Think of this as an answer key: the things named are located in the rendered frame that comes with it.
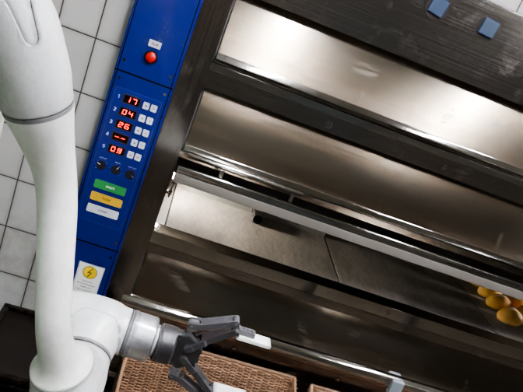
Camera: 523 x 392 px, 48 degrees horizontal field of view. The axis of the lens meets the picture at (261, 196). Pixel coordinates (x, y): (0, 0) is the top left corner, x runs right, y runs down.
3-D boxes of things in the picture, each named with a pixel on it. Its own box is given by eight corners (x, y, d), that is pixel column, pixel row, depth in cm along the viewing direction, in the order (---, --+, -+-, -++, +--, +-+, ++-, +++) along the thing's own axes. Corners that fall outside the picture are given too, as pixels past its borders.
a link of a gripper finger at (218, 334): (187, 343, 117) (184, 337, 116) (240, 325, 116) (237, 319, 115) (186, 355, 113) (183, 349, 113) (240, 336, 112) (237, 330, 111)
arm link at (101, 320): (127, 327, 120) (109, 382, 110) (51, 305, 118) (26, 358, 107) (138, 294, 114) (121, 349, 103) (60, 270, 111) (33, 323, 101)
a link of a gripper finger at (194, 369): (185, 357, 113) (179, 359, 113) (213, 397, 117) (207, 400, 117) (187, 344, 117) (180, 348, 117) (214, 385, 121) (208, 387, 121)
